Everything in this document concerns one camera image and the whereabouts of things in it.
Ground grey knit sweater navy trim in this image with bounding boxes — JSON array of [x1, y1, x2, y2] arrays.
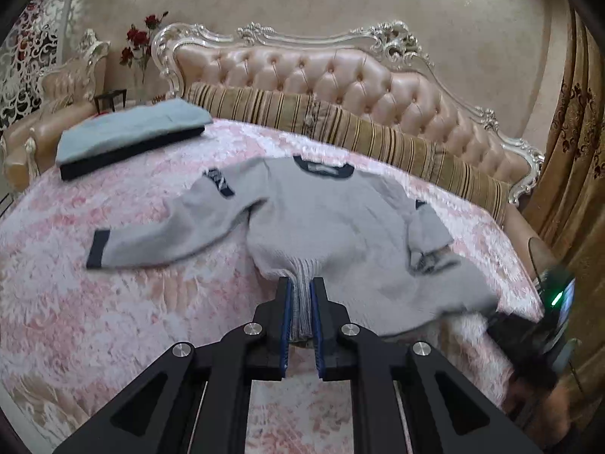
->
[[86, 156, 498, 342]]

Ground operator right hand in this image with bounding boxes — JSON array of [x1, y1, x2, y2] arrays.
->
[[503, 374, 571, 445]]

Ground pink floral bedspread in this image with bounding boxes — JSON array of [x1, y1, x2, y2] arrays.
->
[[1, 120, 541, 453]]

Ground gold patterned curtain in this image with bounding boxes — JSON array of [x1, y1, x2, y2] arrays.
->
[[523, 11, 604, 395]]

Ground dark navy folded garment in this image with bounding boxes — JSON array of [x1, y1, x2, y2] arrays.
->
[[59, 126, 205, 182]]

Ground light blue folded garment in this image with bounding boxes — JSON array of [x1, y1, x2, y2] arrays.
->
[[55, 98, 212, 166]]

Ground striped gold bolster pillow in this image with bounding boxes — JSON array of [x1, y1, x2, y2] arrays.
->
[[182, 81, 318, 135]]

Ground pink tufted leather headboard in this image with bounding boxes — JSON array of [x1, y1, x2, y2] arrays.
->
[[152, 20, 545, 204]]

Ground small dark side table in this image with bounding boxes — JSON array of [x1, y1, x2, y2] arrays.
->
[[93, 89, 127, 115]]

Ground red artificial roses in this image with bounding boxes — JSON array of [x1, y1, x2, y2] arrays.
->
[[119, 11, 169, 88]]

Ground white carved lattice screen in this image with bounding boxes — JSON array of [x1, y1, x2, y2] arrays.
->
[[1, 0, 89, 129]]

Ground black tracking camera green light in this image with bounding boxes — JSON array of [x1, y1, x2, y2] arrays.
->
[[539, 264, 576, 332]]

